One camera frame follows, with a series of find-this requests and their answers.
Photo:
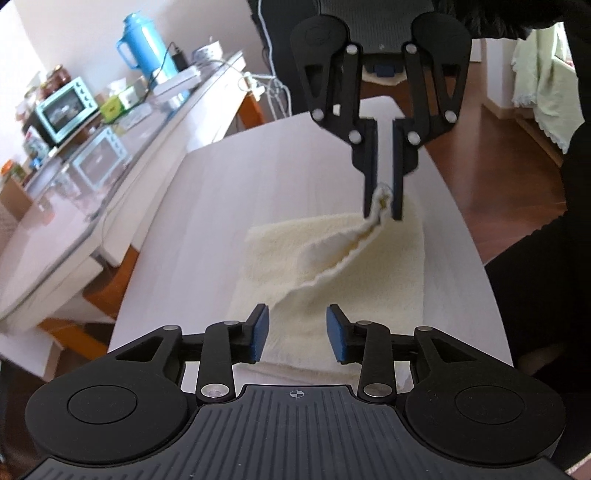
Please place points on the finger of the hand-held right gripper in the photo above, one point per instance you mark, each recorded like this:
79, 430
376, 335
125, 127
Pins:
398, 157
369, 157

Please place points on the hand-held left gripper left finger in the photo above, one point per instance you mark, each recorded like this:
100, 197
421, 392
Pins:
261, 334

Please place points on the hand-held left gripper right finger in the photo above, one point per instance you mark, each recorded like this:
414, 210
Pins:
337, 334

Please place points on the cream fluffy towel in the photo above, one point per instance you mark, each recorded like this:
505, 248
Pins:
286, 258

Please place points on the cream seat cushion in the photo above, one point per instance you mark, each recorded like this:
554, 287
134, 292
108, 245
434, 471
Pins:
392, 81

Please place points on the black office chair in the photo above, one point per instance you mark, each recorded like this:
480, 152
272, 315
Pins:
272, 41

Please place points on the white power strip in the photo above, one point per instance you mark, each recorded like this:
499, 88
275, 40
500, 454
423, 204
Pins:
253, 85

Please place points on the light green lace cloth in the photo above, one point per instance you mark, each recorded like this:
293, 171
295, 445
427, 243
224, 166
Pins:
540, 78

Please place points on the black power adapter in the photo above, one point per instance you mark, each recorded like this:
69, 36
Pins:
180, 58

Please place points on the flat white device box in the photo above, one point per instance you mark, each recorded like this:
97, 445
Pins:
175, 83

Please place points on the person's dark-clothed body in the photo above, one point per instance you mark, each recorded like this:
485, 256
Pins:
545, 300

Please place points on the white glass-top dining table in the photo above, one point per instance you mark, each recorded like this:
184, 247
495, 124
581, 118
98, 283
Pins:
69, 240

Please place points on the blue thermos jug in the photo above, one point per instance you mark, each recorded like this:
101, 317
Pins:
143, 46

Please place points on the white tissue pack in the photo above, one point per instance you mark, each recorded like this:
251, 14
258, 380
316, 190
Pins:
124, 88

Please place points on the green tissue box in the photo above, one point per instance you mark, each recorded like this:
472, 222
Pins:
113, 108

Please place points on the brown cardboard panel box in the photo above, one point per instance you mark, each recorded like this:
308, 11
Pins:
14, 198

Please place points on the red and white packet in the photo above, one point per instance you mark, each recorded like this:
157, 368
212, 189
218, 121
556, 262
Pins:
36, 143

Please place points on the teal toaster oven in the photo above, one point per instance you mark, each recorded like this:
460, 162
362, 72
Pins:
64, 110

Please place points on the orange-lid glass jar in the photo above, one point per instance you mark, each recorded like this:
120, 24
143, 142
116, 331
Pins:
11, 171

